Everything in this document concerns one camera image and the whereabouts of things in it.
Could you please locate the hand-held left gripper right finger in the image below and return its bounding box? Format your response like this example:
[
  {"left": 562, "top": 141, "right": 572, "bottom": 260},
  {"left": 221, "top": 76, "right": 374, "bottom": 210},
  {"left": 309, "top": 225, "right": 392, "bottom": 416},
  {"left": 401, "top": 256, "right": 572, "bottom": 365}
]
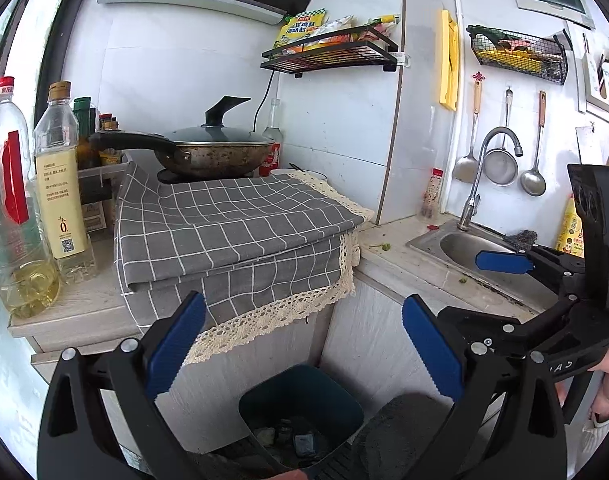
[{"left": 402, "top": 294, "right": 569, "bottom": 480}]

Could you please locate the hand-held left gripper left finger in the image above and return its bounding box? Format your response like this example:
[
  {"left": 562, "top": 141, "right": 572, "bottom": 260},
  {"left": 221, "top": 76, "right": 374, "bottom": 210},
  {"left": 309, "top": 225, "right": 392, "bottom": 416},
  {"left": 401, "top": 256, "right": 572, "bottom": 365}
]
[{"left": 37, "top": 290, "right": 208, "bottom": 480}]

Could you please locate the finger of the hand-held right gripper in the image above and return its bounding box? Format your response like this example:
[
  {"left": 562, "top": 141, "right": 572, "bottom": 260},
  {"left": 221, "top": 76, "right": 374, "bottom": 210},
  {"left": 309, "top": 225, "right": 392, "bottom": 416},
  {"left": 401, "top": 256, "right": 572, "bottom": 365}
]
[
  {"left": 475, "top": 245, "right": 593, "bottom": 306},
  {"left": 437, "top": 294, "right": 609, "bottom": 362}
]

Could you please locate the dark teal trash bin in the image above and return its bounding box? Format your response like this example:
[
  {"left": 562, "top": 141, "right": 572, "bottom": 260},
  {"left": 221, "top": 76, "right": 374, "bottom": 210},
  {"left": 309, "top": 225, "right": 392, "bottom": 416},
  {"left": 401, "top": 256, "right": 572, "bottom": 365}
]
[{"left": 238, "top": 364, "right": 365, "bottom": 480}]

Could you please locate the person's right forearm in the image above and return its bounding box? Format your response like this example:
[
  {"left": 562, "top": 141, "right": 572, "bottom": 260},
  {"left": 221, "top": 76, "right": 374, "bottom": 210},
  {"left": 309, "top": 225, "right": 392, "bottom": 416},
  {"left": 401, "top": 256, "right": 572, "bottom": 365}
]
[{"left": 565, "top": 410, "right": 609, "bottom": 480}]

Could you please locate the dark scouring pad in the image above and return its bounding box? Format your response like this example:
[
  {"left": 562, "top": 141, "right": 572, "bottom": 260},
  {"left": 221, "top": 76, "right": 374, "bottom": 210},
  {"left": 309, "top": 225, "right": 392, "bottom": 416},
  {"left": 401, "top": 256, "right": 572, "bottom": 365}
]
[{"left": 505, "top": 229, "right": 539, "bottom": 253}]

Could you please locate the yellow dish soap bottle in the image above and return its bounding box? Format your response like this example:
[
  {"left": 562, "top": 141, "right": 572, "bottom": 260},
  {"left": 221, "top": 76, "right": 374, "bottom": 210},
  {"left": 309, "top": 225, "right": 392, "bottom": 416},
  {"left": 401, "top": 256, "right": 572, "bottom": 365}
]
[{"left": 555, "top": 195, "right": 585, "bottom": 259}]

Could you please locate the steel sink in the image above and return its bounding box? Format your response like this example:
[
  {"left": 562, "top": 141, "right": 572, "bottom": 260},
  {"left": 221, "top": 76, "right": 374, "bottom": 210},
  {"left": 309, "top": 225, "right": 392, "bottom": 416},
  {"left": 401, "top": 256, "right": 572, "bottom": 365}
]
[{"left": 406, "top": 217, "right": 560, "bottom": 311}]

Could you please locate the white counter cabinet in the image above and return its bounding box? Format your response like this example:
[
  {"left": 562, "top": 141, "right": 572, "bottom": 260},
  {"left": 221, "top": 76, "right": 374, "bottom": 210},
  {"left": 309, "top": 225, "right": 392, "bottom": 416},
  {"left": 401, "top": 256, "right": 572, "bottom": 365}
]
[{"left": 8, "top": 220, "right": 540, "bottom": 456}]

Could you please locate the metal ladle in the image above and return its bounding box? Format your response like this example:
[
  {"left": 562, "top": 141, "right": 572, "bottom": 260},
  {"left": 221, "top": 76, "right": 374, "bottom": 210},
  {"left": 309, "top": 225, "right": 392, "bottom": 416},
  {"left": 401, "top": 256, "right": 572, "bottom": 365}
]
[{"left": 521, "top": 91, "right": 548, "bottom": 197}]

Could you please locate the metal strainer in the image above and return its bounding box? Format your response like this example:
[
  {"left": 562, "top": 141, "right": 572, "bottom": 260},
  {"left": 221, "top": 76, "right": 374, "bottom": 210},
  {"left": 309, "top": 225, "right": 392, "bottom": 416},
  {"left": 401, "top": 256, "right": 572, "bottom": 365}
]
[{"left": 483, "top": 89, "right": 519, "bottom": 187}]

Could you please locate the dark grey cloth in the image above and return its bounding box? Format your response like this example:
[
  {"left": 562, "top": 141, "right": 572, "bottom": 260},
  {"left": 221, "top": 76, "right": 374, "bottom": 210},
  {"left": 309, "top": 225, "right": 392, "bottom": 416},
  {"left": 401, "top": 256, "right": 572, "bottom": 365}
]
[{"left": 345, "top": 392, "right": 458, "bottom": 480}]

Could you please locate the red-capped plastic bottle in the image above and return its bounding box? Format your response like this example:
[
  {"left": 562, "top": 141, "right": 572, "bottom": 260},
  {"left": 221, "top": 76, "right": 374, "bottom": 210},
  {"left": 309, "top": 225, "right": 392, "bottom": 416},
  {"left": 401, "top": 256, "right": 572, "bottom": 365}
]
[{"left": 421, "top": 168, "right": 444, "bottom": 220}]

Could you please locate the grey checked cloth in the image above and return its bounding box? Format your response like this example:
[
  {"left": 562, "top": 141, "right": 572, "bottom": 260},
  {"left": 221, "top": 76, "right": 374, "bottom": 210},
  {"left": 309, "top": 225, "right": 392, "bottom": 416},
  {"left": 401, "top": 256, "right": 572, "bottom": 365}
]
[{"left": 113, "top": 162, "right": 375, "bottom": 366}]

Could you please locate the black induction cooker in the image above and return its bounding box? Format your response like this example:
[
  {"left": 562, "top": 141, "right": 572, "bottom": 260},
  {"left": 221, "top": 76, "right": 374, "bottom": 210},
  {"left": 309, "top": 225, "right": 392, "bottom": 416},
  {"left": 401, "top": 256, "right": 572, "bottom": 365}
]
[{"left": 157, "top": 170, "right": 255, "bottom": 184}]

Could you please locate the clear plastic organizer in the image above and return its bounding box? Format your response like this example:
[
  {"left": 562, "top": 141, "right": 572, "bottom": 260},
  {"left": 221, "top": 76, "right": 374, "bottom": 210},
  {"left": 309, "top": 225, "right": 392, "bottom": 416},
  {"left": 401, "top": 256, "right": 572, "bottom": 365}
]
[{"left": 77, "top": 152, "right": 135, "bottom": 233}]

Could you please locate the red-label oil bottle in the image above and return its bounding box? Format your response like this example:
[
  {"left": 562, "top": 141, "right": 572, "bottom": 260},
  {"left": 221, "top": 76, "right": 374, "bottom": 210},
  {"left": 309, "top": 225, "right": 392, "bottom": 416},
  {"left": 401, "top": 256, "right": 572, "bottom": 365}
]
[{"left": 0, "top": 76, "right": 60, "bottom": 320}]

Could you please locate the cream-label oil bottle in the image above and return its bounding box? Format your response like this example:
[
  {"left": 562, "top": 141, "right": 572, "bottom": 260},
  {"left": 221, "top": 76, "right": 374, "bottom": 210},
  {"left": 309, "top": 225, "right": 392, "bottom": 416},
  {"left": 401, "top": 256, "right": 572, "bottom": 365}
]
[{"left": 33, "top": 81, "right": 98, "bottom": 286}]

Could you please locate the frying pan with lid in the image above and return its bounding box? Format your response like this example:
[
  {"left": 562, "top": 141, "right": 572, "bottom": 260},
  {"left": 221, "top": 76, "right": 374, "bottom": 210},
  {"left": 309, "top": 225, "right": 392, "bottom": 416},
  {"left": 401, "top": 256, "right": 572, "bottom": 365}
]
[{"left": 88, "top": 130, "right": 276, "bottom": 180}]

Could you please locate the white bowl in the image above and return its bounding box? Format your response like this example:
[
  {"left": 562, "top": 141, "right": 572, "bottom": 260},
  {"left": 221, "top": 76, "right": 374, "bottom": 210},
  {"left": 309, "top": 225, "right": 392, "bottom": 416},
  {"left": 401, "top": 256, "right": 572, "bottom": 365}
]
[{"left": 269, "top": 167, "right": 329, "bottom": 183}]

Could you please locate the dark green wok lid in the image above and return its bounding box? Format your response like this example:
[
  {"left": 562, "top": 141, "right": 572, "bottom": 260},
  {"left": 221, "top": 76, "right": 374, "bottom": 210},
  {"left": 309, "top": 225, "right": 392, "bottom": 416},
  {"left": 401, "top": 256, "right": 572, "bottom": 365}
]
[{"left": 162, "top": 95, "right": 275, "bottom": 145}]

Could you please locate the dark sauce bottle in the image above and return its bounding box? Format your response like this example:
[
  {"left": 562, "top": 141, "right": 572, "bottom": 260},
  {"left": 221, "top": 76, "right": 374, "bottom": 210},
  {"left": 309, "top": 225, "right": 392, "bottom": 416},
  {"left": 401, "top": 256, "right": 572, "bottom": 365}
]
[{"left": 73, "top": 96, "right": 98, "bottom": 171}]

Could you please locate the clear glass bottle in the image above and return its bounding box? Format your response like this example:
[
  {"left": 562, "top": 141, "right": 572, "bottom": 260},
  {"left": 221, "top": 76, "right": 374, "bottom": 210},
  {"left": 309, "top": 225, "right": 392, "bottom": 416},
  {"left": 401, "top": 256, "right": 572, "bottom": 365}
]
[{"left": 262, "top": 98, "right": 284, "bottom": 177}]

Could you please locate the red seasoning packet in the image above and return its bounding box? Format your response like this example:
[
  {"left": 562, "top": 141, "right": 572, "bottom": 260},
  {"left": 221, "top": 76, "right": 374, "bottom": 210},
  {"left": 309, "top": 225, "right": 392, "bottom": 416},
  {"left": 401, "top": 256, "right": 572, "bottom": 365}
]
[{"left": 357, "top": 15, "right": 401, "bottom": 41}]

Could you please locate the white seasoning packet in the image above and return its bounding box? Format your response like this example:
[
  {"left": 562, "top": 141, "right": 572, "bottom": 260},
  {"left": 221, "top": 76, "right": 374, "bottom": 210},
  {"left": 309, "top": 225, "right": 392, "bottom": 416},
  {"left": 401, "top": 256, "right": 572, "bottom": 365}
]
[{"left": 304, "top": 16, "right": 355, "bottom": 48}]

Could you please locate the yellow seasoning packet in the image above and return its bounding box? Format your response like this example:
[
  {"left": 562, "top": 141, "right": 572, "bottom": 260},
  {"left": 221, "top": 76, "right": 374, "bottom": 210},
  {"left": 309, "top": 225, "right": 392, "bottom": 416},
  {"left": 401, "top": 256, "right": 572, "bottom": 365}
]
[{"left": 274, "top": 8, "right": 328, "bottom": 50}]

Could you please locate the hanging wooden-handled spatula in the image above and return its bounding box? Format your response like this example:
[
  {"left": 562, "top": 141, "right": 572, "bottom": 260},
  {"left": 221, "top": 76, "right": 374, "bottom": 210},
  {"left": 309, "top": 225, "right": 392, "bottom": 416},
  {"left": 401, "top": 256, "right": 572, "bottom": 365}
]
[{"left": 452, "top": 72, "right": 484, "bottom": 184}]

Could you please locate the white wall-mounted box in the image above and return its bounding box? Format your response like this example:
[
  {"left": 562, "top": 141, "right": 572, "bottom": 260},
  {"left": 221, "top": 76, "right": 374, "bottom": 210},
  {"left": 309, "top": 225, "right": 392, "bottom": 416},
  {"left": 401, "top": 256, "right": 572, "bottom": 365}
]
[{"left": 579, "top": 35, "right": 609, "bottom": 113}]

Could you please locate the black wire basket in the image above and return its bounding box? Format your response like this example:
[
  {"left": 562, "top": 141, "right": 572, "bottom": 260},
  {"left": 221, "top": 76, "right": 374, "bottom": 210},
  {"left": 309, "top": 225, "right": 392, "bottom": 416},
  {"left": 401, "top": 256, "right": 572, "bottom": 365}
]
[{"left": 466, "top": 25, "right": 569, "bottom": 86}]

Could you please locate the yellow wall-mounted holder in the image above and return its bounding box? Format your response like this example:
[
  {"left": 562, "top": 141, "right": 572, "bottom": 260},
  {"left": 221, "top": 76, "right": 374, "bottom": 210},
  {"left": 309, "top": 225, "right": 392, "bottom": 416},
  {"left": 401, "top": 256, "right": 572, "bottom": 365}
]
[{"left": 439, "top": 9, "right": 459, "bottom": 112}]

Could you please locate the black power cable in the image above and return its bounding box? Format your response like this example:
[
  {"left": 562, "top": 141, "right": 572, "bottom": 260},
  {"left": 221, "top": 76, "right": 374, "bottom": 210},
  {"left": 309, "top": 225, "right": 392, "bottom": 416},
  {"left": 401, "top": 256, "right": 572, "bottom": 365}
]
[{"left": 253, "top": 71, "right": 275, "bottom": 133}]

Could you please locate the black wire shelf rack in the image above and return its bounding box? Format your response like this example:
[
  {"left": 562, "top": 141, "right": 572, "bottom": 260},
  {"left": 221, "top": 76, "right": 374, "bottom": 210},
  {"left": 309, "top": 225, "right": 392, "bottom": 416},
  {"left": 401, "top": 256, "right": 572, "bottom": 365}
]
[{"left": 260, "top": 24, "right": 400, "bottom": 79}]

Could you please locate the grey wall-mounted bar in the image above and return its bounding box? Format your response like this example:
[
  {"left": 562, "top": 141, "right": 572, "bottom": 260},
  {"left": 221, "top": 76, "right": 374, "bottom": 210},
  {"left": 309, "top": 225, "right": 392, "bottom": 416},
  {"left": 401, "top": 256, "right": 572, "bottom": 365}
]
[{"left": 97, "top": 0, "right": 288, "bottom": 26}]

